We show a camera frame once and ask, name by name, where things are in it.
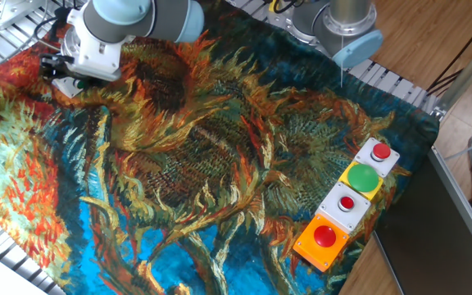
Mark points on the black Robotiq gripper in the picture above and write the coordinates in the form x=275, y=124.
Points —
x=78, y=78

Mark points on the white box small green button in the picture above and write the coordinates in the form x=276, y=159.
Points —
x=66, y=88

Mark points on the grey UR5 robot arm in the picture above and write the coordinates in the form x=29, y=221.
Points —
x=137, y=20

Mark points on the orange box big red button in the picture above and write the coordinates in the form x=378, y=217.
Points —
x=314, y=252

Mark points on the white box small red button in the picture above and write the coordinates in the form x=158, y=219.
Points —
x=338, y=215

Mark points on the yellow box big green button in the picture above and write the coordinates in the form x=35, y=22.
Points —
x=363, y=178

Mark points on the white box red mushroom button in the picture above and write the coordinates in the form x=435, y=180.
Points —
x=381, y=151

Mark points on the aluminium mounting plate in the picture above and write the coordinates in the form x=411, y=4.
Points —
x=10, y=12

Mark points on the sunflower painting print cloth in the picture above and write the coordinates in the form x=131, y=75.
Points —
x=219, y=164

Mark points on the yellow plastic clip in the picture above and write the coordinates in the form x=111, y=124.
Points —
x=272, y=4

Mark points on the dark grey panel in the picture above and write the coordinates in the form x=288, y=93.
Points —
x=424, y=237

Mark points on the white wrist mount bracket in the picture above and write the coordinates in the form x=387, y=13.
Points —
x=92, y=53

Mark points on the aluminium frame profile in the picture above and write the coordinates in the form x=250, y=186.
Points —
x=469, y=73

